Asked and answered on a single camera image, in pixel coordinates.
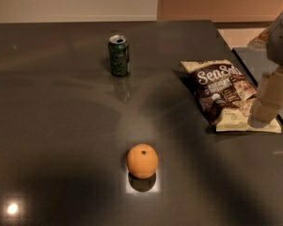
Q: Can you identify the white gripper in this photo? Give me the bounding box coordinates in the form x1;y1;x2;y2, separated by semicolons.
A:
251;10;283;122

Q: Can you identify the brown sea salt chip bag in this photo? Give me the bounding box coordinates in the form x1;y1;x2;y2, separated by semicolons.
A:
181;59;281;134

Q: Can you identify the green soda can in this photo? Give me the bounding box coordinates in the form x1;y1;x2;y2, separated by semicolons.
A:
108;35;130;76

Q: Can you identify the orange fruit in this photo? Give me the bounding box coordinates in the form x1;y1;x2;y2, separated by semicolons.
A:
126;144;158;179

